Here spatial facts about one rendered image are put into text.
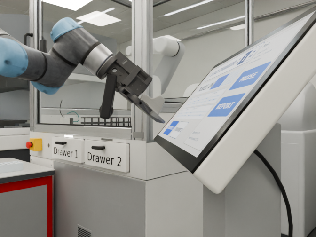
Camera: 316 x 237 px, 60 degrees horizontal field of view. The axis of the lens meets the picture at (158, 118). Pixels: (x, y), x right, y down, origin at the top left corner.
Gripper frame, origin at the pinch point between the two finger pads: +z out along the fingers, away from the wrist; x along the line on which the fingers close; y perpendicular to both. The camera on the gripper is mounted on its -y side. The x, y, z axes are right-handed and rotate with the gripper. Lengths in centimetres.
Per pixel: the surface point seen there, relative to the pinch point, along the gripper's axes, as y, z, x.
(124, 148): -14.6, -0.4, 34.5
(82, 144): -28, -15, 58
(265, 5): 243, 40, 301
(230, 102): 7.4, 3.4, -31.8
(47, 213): -69, -7, 74
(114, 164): -22.3, 1.1, 38.8
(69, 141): -32, -21, 65
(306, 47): 17.8, 4.9, -38.5
